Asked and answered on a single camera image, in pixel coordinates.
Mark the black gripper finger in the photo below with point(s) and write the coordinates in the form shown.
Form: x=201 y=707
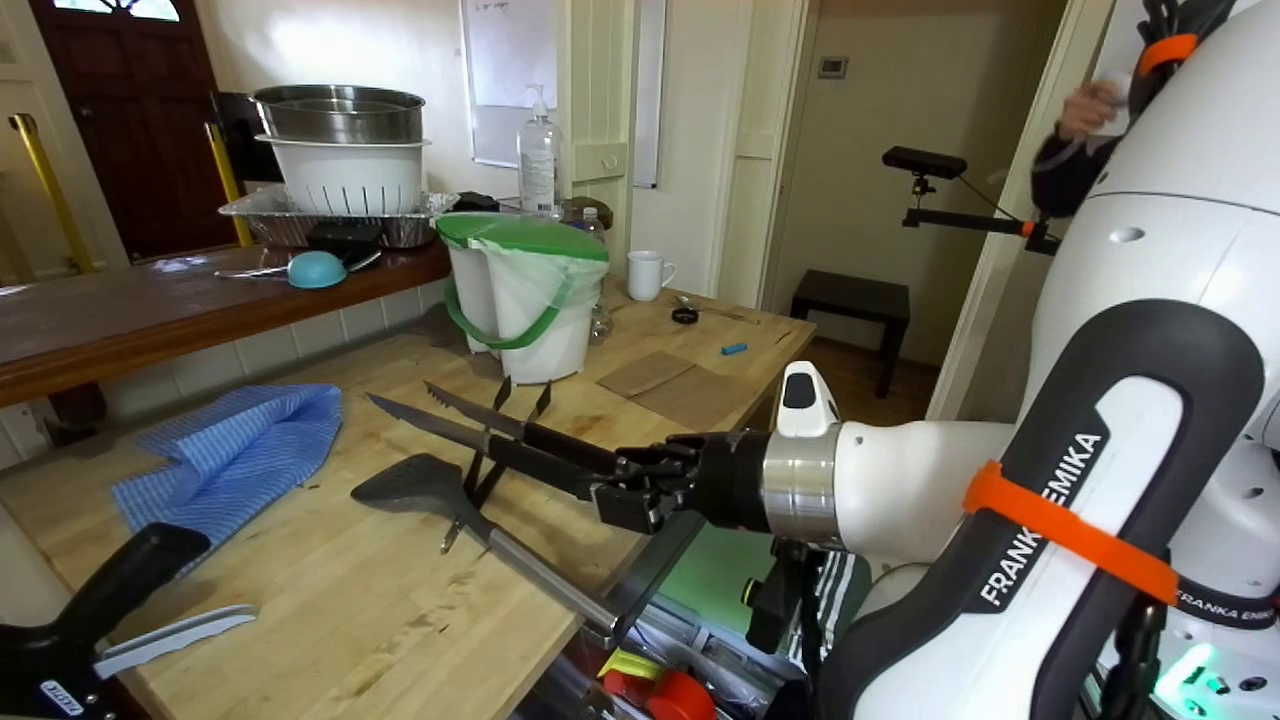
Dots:
x=643 y=508
x=663 y=461

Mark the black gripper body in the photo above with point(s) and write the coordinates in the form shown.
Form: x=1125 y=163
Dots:
x=724 y=481

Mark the black spatula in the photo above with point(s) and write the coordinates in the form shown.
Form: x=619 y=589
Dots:
x=413 y=481

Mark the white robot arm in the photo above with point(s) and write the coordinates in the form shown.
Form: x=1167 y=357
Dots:
x=921 y=481

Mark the person forearm dark sleeve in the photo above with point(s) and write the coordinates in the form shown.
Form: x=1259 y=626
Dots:
x=1066 y=178

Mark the wooden drawer steel front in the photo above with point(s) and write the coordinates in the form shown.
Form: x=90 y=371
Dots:
x=695 y=655

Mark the person hand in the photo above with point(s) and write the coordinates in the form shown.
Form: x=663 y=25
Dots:
x=1094 y=111

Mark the thin brown wood sheet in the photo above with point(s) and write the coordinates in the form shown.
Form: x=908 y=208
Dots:
x=675 y=384

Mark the green cutting board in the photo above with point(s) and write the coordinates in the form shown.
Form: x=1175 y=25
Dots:
x=712 y=583

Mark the small blue object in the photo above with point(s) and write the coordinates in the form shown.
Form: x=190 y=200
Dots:
x=734 y=348

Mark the small black object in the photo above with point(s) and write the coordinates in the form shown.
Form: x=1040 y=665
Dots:
x=687 y=313

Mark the yellow plastic object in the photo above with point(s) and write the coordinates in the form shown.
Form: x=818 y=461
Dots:
x=627 y=662

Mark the green white striped towel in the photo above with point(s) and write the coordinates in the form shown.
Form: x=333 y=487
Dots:
x=842 y=585

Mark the white mug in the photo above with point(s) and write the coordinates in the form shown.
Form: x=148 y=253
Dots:
x=645 y=276

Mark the red plastic object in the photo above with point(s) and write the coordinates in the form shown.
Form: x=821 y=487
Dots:
x=665 y=699

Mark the white bin green lid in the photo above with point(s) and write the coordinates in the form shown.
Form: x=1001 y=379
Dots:
x=527 y=301

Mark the black stool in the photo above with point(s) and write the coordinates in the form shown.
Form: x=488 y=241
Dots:
x=855 y=292

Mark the clear plastic bottle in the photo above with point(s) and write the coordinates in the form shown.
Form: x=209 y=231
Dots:
x=538 y=165

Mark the light blue bowl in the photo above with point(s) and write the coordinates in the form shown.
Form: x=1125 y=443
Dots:
x=317 y=268

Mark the blue cloth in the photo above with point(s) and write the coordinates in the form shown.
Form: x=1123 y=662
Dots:
x=242 y=455

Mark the white colander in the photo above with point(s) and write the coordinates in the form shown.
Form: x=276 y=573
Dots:
x=347 y=178

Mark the steel pot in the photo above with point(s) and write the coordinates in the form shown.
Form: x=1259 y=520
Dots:
x=340 y=112

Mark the grey drying tray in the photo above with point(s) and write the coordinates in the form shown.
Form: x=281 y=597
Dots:
x=252 y=206

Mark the yellow bar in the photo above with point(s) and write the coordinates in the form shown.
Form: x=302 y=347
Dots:
x=226 y=183
x=44 y=184

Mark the dark brown wooden shelf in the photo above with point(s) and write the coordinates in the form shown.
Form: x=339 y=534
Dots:
x=133 y=313

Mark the dark red door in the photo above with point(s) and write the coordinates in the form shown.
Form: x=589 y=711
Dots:
x=133 y=123

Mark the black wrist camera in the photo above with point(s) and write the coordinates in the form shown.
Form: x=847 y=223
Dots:
x=779 y=603

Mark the white wall poster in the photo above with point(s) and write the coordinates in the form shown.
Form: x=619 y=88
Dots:
x=505 y=65

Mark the wall thermostat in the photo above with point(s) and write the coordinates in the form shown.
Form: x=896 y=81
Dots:
x=832 y=65

